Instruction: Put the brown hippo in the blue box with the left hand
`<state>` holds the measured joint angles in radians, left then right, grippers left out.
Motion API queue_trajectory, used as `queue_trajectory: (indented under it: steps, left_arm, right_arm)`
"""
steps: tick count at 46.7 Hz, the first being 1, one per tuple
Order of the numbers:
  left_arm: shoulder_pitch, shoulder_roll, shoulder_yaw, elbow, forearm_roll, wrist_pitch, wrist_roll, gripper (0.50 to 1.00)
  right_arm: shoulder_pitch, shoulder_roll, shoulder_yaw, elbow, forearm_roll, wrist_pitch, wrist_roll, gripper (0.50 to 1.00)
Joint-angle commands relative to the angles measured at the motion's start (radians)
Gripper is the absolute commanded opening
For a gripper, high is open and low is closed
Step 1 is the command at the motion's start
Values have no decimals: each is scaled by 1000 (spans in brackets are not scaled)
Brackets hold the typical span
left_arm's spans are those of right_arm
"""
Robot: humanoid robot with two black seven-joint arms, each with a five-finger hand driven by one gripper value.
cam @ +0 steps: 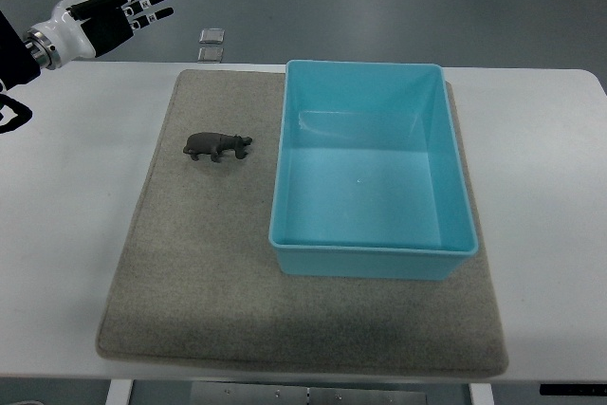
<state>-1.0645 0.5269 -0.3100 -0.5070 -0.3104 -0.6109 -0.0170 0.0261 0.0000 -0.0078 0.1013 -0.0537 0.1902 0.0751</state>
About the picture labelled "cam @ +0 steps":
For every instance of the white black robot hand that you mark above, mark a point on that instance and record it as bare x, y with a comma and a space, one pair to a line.
88, 29

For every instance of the brown toy hippo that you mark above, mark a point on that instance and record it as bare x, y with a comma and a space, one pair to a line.
214, 144

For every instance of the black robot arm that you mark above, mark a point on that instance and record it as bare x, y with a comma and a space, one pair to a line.
18, 67

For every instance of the blue plastic box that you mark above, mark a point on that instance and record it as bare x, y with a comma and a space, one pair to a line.
370, 180

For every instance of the upper floor outlet plate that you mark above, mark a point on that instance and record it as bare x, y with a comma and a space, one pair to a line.
212, 36

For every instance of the floor outlet plate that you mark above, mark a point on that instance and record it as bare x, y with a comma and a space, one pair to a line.
210, 54
212, 36

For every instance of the lower floor outlet plate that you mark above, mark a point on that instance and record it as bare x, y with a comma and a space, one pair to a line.
210, 54

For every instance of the grey felt mat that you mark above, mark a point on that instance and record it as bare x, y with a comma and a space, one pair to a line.
198, 283

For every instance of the black table control panel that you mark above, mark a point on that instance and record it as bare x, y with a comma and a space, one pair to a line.
573, 389

